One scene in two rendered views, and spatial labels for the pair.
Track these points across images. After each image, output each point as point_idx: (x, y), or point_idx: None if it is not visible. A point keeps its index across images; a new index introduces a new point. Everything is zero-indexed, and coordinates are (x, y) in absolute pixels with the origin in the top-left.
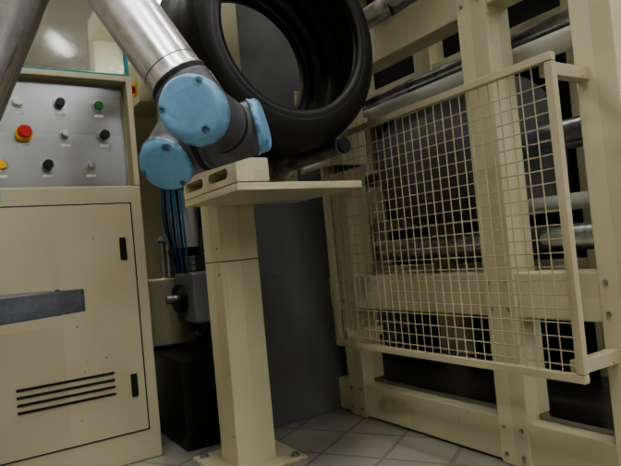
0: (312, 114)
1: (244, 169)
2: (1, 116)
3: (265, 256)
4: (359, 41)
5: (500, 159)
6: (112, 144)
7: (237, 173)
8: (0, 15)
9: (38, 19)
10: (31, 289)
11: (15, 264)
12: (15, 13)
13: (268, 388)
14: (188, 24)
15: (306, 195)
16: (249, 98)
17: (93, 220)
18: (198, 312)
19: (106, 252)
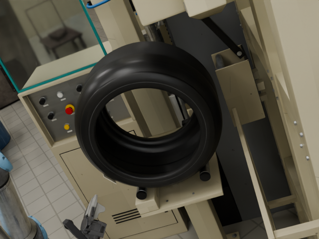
0: (173, 175)
1: (142, 208)
2: (26, 224)
3: (224, 140)
4: (199, 119)
5: (308, 204)
6: (115, 98)
7: (139, 211)
8: (1, 214)
9: (15, 204)
10: (101, 179)
11: (90, 171)
12: (4, 212)
13: (220, 234)
14: (85, 153)
15: None
16: (130, 181)
17: None
18: None
19: None
